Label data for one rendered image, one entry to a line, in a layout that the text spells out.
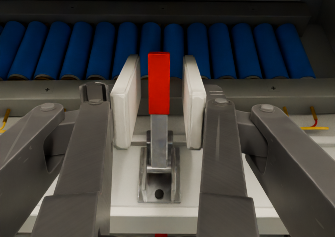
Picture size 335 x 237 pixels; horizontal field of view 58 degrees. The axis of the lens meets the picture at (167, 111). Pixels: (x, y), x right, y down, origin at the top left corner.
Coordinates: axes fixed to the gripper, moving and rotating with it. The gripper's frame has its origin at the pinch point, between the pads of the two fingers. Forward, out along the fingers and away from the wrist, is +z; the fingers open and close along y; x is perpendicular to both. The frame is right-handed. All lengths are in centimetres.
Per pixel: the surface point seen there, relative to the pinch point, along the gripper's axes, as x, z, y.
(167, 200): -7.0, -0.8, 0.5
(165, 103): -0.4, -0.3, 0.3
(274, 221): -8.5, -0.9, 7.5
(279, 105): -2.5, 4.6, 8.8
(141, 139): -4.5, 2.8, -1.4
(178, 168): -5.8, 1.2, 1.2
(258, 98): -1.8, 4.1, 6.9
